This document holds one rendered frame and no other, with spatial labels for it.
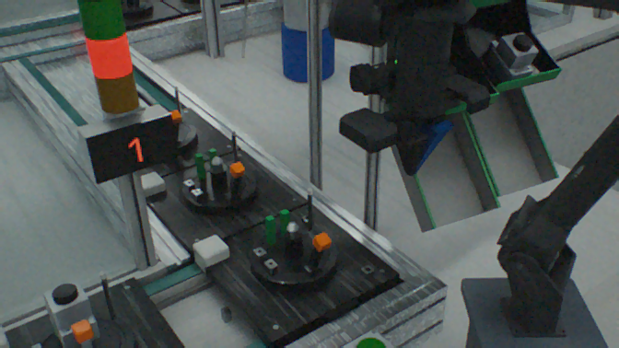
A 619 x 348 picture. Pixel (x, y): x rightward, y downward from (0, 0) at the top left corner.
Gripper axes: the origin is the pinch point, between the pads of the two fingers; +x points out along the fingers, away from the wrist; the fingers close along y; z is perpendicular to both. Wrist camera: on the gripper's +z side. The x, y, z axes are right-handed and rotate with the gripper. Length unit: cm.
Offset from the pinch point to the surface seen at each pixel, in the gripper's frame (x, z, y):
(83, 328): 18.3, 14.0, 38.8
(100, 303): 29, 29, 33
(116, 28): -11.3, 29.4, 23.4
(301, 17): 22, 95, -50
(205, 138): 29, 64, -3
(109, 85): -4.1, 29.7, 25.6
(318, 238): 18.5, 11.3, 5.6
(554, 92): 57, 66, -132
